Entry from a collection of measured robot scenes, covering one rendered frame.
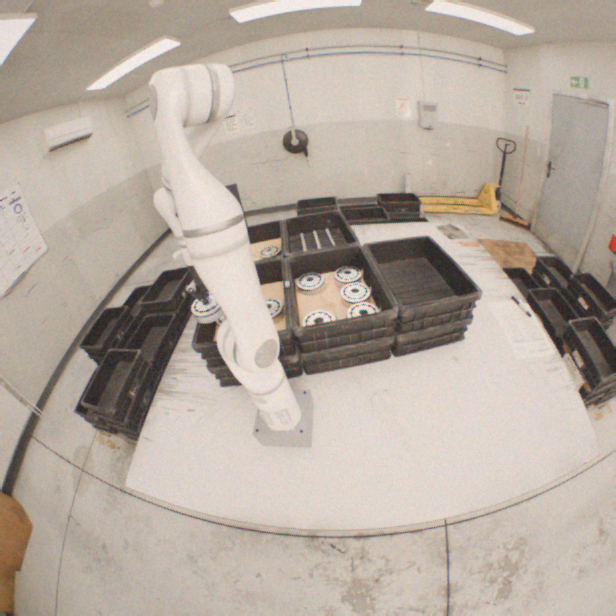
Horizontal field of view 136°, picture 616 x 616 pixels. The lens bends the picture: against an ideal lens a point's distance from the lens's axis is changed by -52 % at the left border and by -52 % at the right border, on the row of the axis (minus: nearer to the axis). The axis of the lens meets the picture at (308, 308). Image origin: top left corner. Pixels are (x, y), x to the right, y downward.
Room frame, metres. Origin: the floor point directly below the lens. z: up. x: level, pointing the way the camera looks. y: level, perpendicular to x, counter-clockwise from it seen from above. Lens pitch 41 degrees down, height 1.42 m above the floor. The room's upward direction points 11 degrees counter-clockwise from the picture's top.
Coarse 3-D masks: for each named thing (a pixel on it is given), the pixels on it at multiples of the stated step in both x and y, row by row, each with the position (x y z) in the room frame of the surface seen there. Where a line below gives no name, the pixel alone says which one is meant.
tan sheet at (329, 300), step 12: (324, 288) 0.76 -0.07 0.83; (336, 288) 0.75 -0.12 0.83; (300, 300) 0.72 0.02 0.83; (312, 300) 0.70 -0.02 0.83; (324, 300) 0.69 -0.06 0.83; (336, 300) 0.68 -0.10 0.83; (372, 300) 0.64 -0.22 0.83; (300, 312) 0.65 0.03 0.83; (336, 312) 0.62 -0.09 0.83; (300, 324) 0.60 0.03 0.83
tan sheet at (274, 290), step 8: (264, 288) 0.83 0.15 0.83; (272, 288) 0.82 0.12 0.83; (280, 288) 0.81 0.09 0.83; (264, 296) 0.78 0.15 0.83; (272, 296) 0.77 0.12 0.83; (280, 296) 0.76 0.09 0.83; (280, 320) 0.63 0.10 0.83; (216, 328) 0.66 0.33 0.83; (280, 328) 0.60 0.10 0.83; (216, 336) 0.61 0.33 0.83
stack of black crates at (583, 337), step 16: (576, 320) 0.43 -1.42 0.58; (592, 320) 0.38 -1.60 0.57; (560, 336) 0.43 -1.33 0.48; (576, 336) 0.34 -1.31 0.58; (592, 336) 0.32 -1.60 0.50; (608, 336) 0.23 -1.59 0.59; (560, 352) 0.37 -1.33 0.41; (576, 352) 0.28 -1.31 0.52; (592, 352) 0.24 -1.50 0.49; (608, 352) 0.17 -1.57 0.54; (592, 368) 0.15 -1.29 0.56; (608, 368) 0.10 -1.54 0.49; (592, 384) 0.09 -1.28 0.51; (608, 384) 0.03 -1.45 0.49; (592, 400) 0.02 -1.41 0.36
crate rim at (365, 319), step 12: (312, 252) 0.87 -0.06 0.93; (324, 252) 0.86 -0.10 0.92; (288, 264) 0.81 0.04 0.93; (372, 264) 0.71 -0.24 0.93; (288, 276) 0.73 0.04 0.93; (288, 288) 0.67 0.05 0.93; (384, 288) 0.58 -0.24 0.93; (384, 312) 0.48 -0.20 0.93; (396, 312) 0.47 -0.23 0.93; (312, 324) 0.49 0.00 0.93; (324, 324) 0.48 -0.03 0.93; (336, 324) 0.47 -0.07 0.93; (348, 324) 0.47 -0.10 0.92; (360, 324) 0.47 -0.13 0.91; (300, 336) 0.48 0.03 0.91
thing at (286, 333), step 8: (256, 264) 0.86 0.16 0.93; (288, 296) 0.63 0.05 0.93; (288, 304) 0.59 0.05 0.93; (288, 312) 0.55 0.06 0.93; (288, 320) 0.52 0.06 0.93; (288, 328) 0.49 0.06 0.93; (280, 336) 0.48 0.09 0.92; (288, 336) 0.48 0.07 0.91; (192, 344) 0.50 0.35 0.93; (200, 344) 0.49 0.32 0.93; (208, 344) 0.48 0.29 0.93; (216, 344) 0.48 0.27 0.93; (200, 352) 0.48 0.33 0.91
